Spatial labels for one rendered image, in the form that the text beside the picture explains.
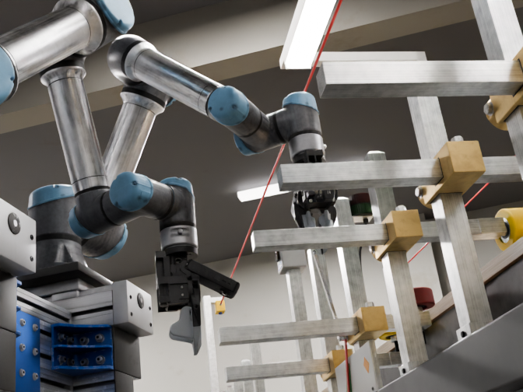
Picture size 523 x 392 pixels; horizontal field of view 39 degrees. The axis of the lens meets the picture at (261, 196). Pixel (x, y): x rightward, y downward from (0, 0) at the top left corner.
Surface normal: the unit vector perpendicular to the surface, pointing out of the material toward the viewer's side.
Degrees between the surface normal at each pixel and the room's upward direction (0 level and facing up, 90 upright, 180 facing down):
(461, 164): 90
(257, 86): 180
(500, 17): 90
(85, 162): 101
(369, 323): 90
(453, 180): 180
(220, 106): 90
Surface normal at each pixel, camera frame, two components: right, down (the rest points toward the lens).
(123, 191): -0.59, -0.25
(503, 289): -0.98, 0.04
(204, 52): -0.24, -0.37
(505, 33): 0.16, -0.41
